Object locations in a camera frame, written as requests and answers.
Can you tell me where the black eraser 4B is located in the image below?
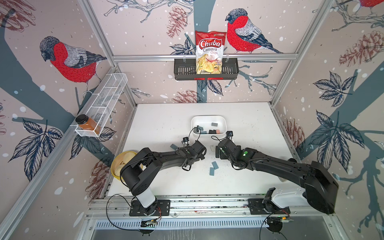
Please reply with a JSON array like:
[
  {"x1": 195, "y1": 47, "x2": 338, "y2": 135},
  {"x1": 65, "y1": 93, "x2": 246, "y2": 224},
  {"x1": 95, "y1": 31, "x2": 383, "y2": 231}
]
[{"x1": 215, "y1": 146, "x2": 220, "y2": 159}]

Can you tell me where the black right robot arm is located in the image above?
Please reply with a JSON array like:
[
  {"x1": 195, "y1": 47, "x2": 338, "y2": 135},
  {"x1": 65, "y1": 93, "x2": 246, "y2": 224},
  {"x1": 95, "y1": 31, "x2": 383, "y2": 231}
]
[{"x1": 216, "y1": 138, "x2": 339, "y2": 215}]

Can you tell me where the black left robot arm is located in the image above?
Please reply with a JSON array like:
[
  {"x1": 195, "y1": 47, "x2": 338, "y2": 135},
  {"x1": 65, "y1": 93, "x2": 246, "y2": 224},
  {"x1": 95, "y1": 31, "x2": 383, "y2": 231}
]
[{"x1": 120, "y1": 141, "x2": 207, "y2": 216}]

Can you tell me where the white storage box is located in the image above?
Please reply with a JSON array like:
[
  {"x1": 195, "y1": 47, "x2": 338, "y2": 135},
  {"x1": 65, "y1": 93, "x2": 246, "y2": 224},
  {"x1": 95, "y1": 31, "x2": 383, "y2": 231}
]
[{"x1": 191, "y1": 115, "x2": 228, "y2": 137}]

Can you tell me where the right circuit board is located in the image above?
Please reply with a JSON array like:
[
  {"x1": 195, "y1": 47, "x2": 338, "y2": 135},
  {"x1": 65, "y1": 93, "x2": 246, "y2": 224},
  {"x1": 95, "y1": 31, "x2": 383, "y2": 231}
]
[{"x1": 267, "y1": 217, "x2": 293, "y2": 225}]

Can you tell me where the circuit board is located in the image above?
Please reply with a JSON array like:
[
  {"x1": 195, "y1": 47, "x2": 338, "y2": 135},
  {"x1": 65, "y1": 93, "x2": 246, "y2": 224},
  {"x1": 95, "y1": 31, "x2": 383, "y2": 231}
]
[
  {"x1": 140, "y1": 220, "x2": 158, "y2": 228},
  {"x1": 267, "y1": 217, "x2": 293, "y2": 225}
]

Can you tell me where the left circuit board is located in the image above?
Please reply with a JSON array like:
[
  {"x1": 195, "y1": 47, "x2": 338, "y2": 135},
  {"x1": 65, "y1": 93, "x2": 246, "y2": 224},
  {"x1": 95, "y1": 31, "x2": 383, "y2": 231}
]
[{"x1": 140, "y1": 220, "x2": 158, "y2": 228}]

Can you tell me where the Chuba cassava chips bag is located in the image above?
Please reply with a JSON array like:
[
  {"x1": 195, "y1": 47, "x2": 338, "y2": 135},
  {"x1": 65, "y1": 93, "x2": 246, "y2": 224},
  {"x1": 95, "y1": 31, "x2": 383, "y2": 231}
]
[{"x1": 195, "y1": 31, "x2": 227, "y2": 74}]

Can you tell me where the orange spice jar black lid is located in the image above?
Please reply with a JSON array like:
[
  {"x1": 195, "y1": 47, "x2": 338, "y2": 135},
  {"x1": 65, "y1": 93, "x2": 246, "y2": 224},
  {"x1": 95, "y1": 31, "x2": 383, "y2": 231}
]
[{"x1": 75, "y1": 114, "x2": 101, "y2": 135}]

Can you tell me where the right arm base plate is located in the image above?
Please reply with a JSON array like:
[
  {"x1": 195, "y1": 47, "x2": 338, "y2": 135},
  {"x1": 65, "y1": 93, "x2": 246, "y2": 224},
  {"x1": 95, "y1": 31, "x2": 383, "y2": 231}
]
[{"x1": 248, "y1": 199, "x2": 291, "y2": 215}]

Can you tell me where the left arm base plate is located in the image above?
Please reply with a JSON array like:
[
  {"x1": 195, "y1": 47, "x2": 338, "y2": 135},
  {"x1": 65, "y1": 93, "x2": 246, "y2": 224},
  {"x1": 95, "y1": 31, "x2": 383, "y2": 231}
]
[{"x1": 129, "y1": 200, "x2": 171, "y2": 217}]

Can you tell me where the black wire wall basket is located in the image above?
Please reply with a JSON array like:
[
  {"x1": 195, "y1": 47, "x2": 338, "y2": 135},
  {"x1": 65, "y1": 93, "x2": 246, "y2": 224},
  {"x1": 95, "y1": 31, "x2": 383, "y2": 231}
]
[{"x1": 174, "y1": 58, "x2": 239, "y2": 81}]

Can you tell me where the left black power cable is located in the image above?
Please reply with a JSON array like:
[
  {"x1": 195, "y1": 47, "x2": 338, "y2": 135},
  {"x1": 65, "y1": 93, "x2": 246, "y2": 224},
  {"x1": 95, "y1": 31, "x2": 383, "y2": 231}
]
[{"x1": 105, "y1": 194, "x2": 142, "y2": 232}]

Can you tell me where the clear acrylic wall shelf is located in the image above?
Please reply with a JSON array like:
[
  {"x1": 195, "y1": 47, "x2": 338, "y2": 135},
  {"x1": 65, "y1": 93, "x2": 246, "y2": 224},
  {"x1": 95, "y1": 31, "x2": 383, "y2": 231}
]
[{"x1": 75, "y1": 73, "x2": 128, "y2": 138}]

